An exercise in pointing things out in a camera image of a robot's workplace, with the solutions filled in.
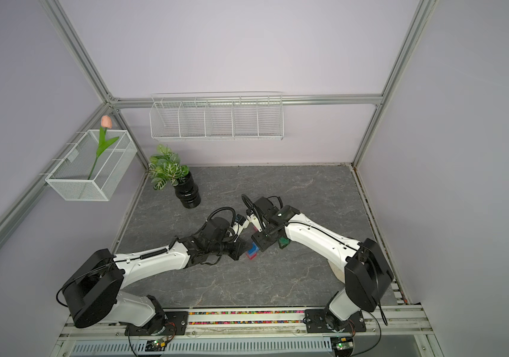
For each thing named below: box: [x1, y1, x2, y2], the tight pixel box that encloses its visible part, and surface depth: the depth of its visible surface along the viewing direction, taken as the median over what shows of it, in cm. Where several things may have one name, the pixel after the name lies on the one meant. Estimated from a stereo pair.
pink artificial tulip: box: [87, 115, 120, 181], surface depth 82 cm
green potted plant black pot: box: [148, 144, 201, 209], surface depth 88 cm
